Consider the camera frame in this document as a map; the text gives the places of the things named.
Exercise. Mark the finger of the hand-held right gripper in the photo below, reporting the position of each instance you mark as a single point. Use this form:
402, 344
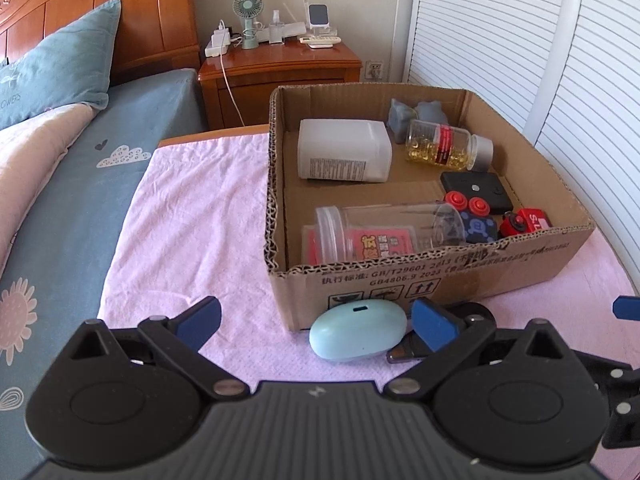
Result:
622, 400
627, 307

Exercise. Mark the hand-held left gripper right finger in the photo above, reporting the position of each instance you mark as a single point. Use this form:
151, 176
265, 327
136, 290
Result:
432, 327

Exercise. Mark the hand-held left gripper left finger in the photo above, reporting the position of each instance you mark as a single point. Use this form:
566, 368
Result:
200, 317

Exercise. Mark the cardboard box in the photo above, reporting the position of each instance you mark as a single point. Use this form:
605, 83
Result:
400, 280

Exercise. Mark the light blue earbud case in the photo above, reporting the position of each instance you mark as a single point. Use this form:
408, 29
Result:
355, 330

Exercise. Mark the red printed packet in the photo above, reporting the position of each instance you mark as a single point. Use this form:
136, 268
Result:
370, 246

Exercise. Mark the dark cube with red buttons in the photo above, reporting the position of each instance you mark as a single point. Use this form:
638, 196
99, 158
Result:
477, 227

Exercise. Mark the clear plastic jar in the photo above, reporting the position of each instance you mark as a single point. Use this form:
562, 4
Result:
390, 220

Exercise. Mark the red tape measure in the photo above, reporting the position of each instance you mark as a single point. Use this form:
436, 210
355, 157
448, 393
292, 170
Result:
525, 220

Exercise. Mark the black rectangular case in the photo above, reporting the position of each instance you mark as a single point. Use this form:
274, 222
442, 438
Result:
480, 187

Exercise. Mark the yellow capsule pill bottle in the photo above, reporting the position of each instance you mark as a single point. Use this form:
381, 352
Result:
425, 145

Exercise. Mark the white plastic bottle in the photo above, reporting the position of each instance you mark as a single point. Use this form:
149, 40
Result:
345, 147

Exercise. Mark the grey rubber toy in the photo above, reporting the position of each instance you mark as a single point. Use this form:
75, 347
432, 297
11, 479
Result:
400, 117

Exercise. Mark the pink cloth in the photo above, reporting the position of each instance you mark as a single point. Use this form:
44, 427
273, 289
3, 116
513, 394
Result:
200, 220

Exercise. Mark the blue bed sheet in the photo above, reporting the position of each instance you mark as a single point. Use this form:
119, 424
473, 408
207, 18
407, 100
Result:
150, 110

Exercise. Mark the wooden nightstand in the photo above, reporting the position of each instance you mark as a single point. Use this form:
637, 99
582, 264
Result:
280, 65

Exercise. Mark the white power strip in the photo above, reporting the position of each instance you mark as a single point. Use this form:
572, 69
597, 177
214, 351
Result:
217, 49

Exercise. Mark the white charger plug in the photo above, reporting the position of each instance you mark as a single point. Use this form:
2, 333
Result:
221, 35

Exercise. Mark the blue pillow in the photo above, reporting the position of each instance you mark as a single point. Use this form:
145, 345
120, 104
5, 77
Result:
60, 70

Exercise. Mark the clear spray bottle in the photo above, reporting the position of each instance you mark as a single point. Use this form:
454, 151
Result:
276, 30

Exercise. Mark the white remote control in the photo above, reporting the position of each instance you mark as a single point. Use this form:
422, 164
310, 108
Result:
320, 40

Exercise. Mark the white louvered closet door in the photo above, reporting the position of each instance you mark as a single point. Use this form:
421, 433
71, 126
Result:
475, 20

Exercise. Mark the wooden bed headboard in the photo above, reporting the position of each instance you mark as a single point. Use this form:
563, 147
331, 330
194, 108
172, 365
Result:
150, 10

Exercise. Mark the small green desk fan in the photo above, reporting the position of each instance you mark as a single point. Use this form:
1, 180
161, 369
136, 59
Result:
247, 7

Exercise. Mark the white wall socket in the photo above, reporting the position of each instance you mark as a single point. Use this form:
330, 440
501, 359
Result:
375, 70

